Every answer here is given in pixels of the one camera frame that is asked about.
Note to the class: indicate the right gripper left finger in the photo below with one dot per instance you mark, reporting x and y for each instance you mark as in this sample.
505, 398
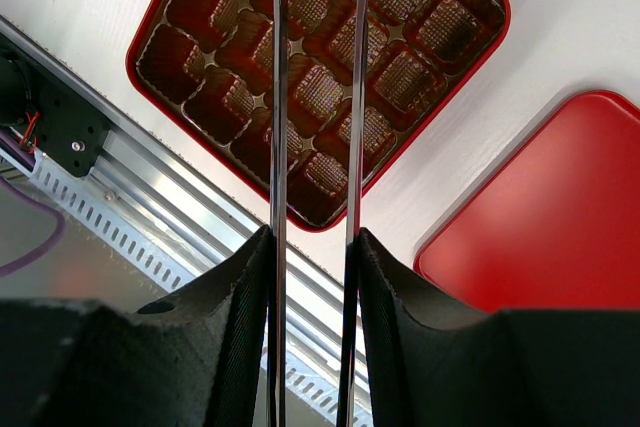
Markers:
191, 358

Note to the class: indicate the metal tongs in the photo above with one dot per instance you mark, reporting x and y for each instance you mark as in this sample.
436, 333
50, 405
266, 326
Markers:
316, 171

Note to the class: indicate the left black mount plate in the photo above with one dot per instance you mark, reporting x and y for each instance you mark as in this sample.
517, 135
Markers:
70, 130

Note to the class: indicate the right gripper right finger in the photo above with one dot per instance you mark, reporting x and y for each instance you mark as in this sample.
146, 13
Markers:
433, 360

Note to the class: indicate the red box lid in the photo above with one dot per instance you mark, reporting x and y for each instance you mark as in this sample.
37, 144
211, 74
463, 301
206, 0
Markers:
558, 224

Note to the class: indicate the aluminium rail frame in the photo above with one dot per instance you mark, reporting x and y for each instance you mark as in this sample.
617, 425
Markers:
171, 224

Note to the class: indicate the red chocolate box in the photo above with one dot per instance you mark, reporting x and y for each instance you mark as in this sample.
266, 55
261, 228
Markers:
208, 65

